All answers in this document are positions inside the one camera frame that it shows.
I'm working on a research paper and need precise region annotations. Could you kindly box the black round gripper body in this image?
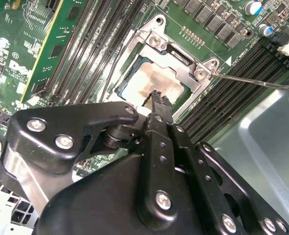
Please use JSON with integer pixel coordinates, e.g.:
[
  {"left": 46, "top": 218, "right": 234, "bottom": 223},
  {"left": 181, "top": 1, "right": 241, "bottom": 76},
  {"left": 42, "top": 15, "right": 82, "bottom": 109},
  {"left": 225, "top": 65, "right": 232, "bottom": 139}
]
[{"left": 34, "top": 152, "right": 217, "bottom": 235}]

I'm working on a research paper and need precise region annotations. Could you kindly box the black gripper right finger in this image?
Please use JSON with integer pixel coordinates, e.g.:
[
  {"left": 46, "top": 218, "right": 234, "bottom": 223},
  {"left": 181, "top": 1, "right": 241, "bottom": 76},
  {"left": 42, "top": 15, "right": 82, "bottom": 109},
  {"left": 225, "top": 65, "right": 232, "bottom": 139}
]
[{"left": 162, "top": 96, "right": 289, "bottom": 235}]

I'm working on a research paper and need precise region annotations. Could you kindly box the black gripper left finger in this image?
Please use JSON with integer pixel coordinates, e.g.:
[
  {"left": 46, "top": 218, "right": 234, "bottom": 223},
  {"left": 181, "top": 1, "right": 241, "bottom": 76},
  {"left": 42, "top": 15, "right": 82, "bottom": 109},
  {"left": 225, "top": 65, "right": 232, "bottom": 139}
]
[{"left": 0, "top": 91, "right": 180, "bottom": 231}]

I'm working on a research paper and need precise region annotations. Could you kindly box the thin metal locking lever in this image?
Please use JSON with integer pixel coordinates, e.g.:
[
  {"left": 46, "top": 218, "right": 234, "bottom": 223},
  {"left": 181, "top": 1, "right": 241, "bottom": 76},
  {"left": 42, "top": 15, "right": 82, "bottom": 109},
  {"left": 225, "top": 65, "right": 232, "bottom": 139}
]
[
  {"left": 210, "top": 72, "right": 289, "bottom": 92},
  {"left": 99, "top": 56, "right": 117, "bottom": 102}
]

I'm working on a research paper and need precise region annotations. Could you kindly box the silver square CPU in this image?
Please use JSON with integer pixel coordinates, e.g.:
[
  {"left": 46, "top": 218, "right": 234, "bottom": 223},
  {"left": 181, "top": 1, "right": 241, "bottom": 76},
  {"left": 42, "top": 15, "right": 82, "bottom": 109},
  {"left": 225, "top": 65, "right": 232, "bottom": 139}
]
[{"left": 113, "top": 56, "right": 191, "bottom": 108}]

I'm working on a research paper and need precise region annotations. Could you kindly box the metal socket cover frame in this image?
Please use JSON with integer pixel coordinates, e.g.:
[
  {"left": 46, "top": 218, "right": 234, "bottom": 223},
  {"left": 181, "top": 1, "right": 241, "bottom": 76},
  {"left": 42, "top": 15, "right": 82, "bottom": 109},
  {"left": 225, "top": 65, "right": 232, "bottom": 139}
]
[{"left": 112, "top": 45, "right": 210, "bottom": 118}]

